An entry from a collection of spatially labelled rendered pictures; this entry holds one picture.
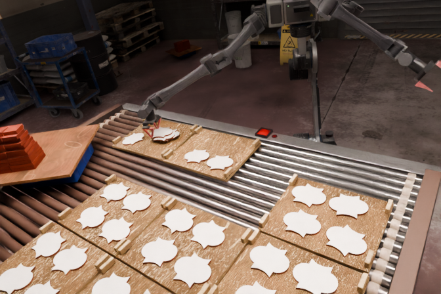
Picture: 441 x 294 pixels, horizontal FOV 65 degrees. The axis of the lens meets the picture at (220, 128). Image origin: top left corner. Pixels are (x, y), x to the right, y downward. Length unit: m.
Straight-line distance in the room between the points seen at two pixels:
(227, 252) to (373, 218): 0.56
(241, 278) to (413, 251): 0.57
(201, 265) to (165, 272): 0.13
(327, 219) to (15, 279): 1.20
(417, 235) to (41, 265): 1.39
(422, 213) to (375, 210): 0.16
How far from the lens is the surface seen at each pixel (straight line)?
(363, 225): 1.42
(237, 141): 1.91
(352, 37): 6.35
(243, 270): 1.29
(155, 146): 2.03
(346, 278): 1.27
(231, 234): 1.40
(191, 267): 1.32
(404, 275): 1.29
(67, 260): 1.55
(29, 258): 1.67
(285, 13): 2.23
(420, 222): 1.46
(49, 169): 1.97
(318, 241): 1.35
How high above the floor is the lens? 1.95
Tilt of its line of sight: 30 degrees down
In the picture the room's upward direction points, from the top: 10 degrees counter-clockwise
